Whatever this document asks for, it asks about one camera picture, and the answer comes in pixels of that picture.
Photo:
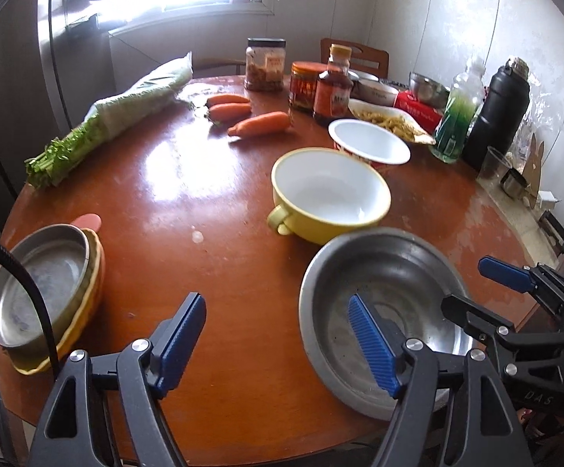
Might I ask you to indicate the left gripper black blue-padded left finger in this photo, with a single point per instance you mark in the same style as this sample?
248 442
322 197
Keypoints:
75 428

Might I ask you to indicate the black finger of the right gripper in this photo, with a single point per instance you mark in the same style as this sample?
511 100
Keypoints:
503 345

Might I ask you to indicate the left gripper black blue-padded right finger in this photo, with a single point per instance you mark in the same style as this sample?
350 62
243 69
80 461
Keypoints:
482 428

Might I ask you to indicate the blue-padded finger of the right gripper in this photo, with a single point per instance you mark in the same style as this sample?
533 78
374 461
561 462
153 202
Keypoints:
515 278

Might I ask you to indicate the large steel bowl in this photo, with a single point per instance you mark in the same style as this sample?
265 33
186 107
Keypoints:
404 277

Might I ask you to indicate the white paper bowl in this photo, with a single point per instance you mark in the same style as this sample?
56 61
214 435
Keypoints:
369 143

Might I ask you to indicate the yellow handled bowl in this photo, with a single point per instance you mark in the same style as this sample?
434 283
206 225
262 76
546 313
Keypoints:
319 194

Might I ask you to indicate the small metal cup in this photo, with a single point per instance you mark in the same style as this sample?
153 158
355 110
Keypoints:
514 184

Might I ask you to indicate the wooden rabbit ornament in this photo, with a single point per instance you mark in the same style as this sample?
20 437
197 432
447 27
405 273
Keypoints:
532 171

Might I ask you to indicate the clear glass cup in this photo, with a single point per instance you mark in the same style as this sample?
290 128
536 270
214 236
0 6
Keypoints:
494 166

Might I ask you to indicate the yellow scalloped plate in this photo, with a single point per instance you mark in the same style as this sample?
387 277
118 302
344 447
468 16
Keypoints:
30 364

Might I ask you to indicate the steel plate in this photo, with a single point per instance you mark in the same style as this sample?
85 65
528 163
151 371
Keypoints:
57 258

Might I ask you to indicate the black thermos flask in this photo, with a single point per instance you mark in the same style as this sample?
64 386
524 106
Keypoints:
501 113

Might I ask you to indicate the red tissue pack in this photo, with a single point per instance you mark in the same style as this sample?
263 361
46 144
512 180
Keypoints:
427 117

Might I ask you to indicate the green liquid plastic bottle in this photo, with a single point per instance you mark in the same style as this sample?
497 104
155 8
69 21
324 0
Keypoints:
466 95

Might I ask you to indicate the small steel bowl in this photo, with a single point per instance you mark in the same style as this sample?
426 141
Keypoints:
428 91

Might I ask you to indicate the white dish of pickles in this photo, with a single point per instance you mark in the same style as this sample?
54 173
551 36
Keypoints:
391 119

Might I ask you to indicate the white ceramic bowl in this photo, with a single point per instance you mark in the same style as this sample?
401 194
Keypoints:
376 92

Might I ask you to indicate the bagged celery bunch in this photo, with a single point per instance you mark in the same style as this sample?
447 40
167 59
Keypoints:
107 119

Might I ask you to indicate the brown sauce bottle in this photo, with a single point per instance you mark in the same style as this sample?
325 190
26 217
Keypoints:
333 87

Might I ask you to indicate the wooden chair back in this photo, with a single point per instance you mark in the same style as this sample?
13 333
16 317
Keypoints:
363 58

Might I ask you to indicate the middle carrot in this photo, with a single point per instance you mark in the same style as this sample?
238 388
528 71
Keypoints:
229 112

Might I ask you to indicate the large near carrot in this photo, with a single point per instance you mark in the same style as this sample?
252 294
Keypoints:
260 125

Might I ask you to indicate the far small carrot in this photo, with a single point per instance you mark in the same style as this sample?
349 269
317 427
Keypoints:
226 98

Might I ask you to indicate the red-lid chili jar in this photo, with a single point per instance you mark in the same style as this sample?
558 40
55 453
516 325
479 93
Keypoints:
304 76

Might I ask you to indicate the curved wooden chair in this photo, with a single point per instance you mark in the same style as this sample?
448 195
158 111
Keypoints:
207 67

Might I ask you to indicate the grey refrigerator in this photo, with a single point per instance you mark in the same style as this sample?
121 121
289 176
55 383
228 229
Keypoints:
55 62

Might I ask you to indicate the black-lid clear jar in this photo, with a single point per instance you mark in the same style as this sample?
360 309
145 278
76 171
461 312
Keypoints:
265 64

